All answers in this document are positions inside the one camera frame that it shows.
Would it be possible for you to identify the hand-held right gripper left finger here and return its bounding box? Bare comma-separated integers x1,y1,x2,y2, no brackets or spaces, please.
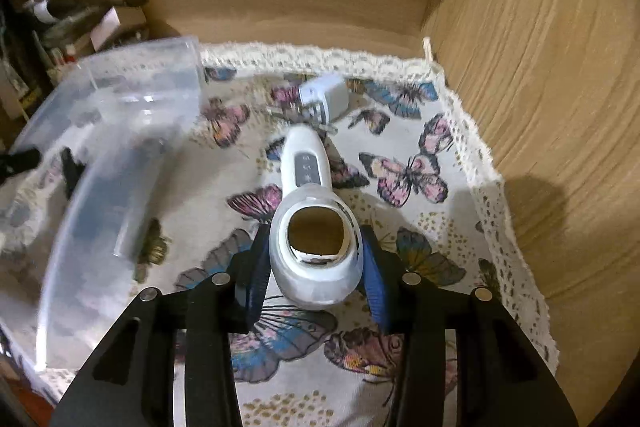
50,224,275,427

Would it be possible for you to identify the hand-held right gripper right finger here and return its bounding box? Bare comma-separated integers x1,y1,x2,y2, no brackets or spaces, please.
356,226,578,427

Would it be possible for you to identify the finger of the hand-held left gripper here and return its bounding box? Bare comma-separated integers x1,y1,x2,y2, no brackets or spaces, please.
0,149,42,182

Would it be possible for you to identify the clear plastic storage box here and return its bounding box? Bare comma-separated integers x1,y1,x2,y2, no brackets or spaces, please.
0,36,207,377

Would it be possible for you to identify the white handheld massager device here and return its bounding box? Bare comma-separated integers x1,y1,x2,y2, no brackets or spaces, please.
269,124,362,309

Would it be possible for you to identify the small black bottle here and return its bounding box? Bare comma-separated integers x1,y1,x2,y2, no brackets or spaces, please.
60,147,87,200

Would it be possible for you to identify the butterfly print lace tablecloth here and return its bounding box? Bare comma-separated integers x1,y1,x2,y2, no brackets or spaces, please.
0,38,560,427

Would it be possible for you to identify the small brown gold bottle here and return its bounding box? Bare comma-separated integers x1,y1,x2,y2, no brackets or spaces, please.
134,219,170,282

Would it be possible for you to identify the pile of papers and boxes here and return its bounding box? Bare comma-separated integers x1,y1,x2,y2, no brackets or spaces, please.
20,0,151,75

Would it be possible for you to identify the pink and white small box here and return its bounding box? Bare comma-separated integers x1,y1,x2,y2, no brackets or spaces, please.
90,6,148,54

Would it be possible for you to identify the white charger plug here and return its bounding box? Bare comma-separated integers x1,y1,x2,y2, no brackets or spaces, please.
270,76,351,128

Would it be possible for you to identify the wooden desk hutch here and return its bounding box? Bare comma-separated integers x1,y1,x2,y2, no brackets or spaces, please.
0,0,640,358

